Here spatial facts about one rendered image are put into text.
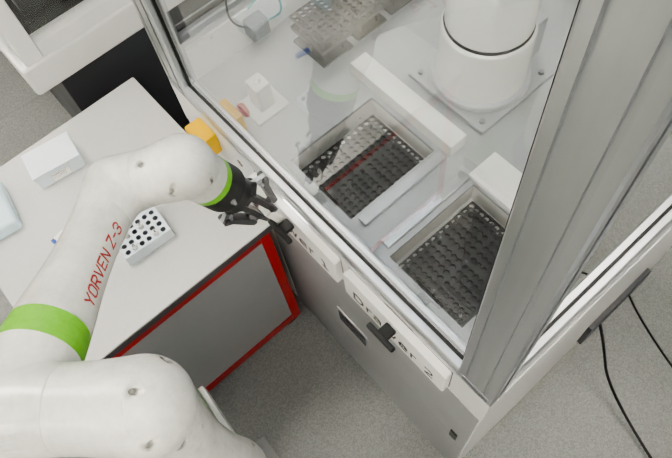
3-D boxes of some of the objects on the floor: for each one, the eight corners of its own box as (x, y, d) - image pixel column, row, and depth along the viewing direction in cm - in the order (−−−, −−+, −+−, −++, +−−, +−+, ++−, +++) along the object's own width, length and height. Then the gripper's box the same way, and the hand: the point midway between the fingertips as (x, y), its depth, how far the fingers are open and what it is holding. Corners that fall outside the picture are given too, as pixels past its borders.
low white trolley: (169, 442, 215) (65, 387, 147) (70, 304, 239) (-56, 204, 172) (308, 322, 229) (272, 222, 162) (202, 204, 254) (132, 76, 187)
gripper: (236, 150, 126) (287, 183, 147) (189, 201, 126) (247, 227, 148) (260, 175, 123) (309, 205, 144) (212, 228, 123) (268, 250, 145)
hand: (271, 213), depth 143 cm, fingers closed
